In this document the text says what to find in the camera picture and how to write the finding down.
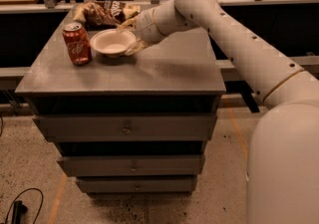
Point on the brown chip bag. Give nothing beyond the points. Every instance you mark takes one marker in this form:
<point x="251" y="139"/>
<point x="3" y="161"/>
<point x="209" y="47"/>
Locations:
<point x="105" y="14"/>

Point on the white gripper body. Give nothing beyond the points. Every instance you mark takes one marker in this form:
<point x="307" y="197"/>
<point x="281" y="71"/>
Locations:
<point x="145" y="26"/>

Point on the grey drawer cabinet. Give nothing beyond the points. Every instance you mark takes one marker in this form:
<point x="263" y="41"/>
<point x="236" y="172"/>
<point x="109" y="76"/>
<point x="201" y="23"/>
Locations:
<point x="132" y="124"/>

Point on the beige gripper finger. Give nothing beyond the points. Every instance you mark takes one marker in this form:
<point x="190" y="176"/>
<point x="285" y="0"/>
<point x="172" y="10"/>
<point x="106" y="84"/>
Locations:
<point x="137" y="47"/>
<point x="130" y="24"/>

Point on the red coke can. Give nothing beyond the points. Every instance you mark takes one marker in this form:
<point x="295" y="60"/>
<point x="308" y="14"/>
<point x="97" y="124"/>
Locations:
<point x="77" y="43"/>

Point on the white paper bowl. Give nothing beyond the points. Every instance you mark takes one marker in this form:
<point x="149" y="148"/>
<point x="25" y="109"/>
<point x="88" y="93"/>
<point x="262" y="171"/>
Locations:
<point x="112" y="43"/>

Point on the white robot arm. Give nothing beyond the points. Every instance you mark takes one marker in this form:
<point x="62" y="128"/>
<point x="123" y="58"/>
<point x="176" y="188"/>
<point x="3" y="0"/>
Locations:
<point x="283" y="157"/>

